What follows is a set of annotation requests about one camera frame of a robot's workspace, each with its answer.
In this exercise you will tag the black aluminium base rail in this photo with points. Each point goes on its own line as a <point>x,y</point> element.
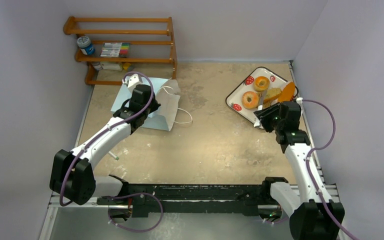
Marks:
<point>138,200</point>

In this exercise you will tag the white orange fake bread slice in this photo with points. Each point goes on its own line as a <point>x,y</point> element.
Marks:
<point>287,93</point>

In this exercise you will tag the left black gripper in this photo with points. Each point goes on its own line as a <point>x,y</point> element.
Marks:
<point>156,107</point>

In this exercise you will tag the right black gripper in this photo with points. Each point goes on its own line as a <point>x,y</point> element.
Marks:
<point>266,114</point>

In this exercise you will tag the small yellow block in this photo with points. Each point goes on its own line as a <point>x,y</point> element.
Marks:
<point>128,67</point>

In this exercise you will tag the box of coloured markers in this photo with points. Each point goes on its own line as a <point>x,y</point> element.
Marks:
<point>115,49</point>

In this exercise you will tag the white strawberry print tray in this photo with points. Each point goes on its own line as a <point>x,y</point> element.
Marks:
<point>260,90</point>

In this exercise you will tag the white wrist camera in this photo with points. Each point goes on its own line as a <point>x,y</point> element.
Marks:
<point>132,81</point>
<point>299,100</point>

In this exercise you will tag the light blue paper bag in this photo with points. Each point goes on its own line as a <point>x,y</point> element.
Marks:
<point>168,95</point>

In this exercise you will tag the orange wooden shelf rack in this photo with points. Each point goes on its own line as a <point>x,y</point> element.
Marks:
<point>71,27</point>

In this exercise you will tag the metal tongs with white handle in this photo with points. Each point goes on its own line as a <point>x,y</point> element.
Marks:
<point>257,122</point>

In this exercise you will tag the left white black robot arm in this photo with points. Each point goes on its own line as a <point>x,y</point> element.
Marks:
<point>72,175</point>

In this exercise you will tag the green capped white marker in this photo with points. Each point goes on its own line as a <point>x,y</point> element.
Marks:
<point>113,155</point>

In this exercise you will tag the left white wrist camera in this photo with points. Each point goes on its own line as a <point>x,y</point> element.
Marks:
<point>132,81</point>

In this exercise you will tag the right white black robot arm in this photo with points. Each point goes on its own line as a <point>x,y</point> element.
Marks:
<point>312,212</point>

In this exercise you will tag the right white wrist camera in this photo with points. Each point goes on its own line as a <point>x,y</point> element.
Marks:
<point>299,100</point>

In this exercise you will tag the blue lidded jar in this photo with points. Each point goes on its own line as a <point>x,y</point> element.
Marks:
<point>85,45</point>

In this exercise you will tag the small white box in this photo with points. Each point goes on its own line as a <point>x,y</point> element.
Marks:
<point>113,66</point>

